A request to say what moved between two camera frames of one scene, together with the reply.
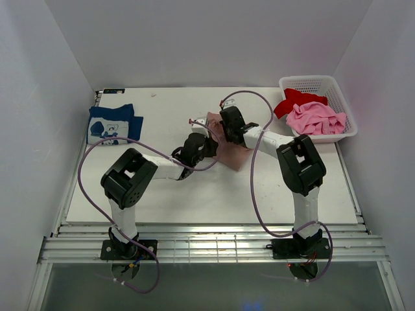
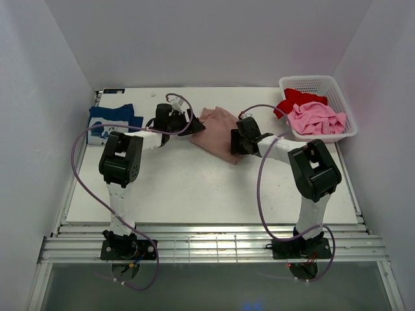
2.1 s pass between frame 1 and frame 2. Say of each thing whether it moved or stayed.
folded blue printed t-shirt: stayed
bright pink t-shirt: stayed
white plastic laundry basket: stayed
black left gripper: moved
